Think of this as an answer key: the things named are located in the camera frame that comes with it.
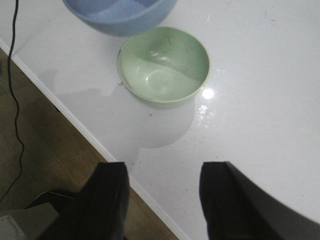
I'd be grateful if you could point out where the black cable on floor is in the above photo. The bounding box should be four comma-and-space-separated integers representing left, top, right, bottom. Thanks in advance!
0, 0, 25, 202

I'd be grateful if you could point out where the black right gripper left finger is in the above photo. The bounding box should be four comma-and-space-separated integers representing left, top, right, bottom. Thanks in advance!
38, 162, 130, 240

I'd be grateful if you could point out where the blue bowl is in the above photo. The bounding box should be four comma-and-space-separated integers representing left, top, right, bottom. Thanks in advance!
63, 0, 177, 37

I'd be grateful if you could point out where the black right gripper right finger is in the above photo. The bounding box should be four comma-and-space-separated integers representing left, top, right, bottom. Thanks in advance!
199, 161, 286, 240

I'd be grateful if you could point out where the green bowl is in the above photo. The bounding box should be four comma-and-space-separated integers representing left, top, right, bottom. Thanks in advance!
117, 26, 211, 108

